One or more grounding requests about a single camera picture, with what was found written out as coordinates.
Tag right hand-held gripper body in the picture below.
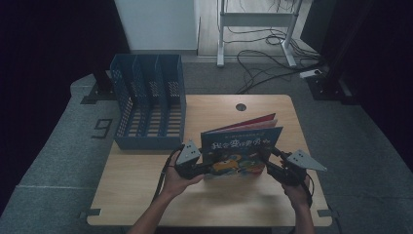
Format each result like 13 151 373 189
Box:
276 149 328 187

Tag person's left hand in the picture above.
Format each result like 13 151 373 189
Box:
161 150 206 200

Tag white metal desk frame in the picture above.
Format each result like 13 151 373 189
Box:
216 0 304 68

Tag white panel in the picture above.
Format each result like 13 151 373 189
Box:
114 0 201 56

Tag blue cartoon picture book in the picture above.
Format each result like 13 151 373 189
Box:
200 112 284 180

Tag person's right hand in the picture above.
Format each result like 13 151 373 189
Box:
282 174 312 210

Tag blue perforated file rack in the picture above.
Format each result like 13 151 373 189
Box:
109 53 187 151

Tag white power strip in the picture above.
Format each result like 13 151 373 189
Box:
299 68 322 80

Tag black floor cables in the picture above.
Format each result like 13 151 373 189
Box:
223 25 325 96

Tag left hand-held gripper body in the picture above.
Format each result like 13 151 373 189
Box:
174 139 203 180

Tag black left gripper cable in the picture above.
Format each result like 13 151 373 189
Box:
151 145 185 204

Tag black stand base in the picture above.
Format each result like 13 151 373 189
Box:
306 64 358 105
80 69 119 105

